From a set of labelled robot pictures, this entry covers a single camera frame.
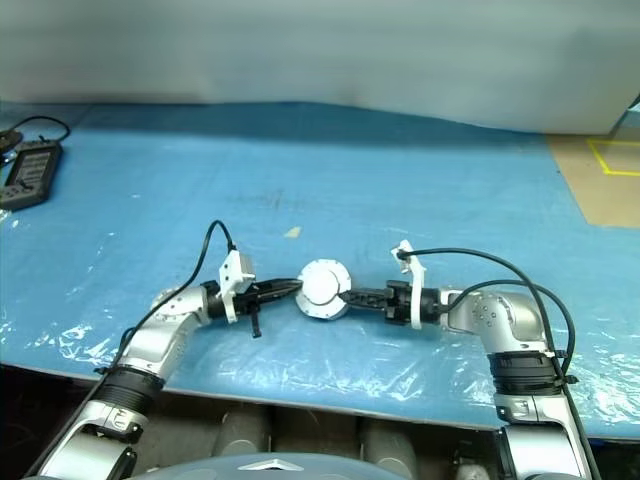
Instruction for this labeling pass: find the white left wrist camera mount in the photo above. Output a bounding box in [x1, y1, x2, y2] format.
[218, 251, 257, 323]

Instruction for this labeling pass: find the grey robot torso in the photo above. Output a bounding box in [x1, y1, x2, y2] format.
[127, 452, 396, 480]

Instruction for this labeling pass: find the black device cable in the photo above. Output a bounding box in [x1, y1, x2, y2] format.
[0, 115, 72, 151]

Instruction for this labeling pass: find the blue plastic table sheet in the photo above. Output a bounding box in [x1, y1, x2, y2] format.
[0, 99, 640, 444]

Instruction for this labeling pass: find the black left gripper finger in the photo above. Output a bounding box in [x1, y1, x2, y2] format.
[259, 288, 302, 304]
[256, 277, 304, 294]

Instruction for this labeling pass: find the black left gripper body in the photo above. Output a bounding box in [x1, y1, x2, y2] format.
[232, 281, 265, 318]

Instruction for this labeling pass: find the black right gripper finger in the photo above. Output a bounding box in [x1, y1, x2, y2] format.
[344, 287, 388, 301]
[342, 296, 388, 312]

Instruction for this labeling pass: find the grey rounded cylinder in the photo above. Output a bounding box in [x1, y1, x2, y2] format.
[214, 409, 272, 457]
[359, 417, 417, 467]

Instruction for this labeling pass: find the black handheld device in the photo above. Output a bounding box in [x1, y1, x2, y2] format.
[0, 141, 65, 213]

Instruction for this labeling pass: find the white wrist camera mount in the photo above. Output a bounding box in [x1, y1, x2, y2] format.
[390, 240, 429, 329]
[218, 251, 257, 323]

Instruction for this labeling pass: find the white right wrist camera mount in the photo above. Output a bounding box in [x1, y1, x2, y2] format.
[390, 240, 429, 329]

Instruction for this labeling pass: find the brown board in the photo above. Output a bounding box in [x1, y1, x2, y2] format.
[544, 133, 640, 229]

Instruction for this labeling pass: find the copper wound motor stator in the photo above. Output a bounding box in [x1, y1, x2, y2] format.
[294, 257, 354, 322]

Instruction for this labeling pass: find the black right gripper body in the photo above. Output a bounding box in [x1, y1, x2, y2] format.
[381, 281, 414, 326]

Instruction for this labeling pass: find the white rounded part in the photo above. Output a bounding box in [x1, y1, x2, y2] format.
[452, 462, 494, 480]

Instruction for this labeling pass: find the white backdrop panel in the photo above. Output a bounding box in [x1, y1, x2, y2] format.
[0, 0, 640, 137]

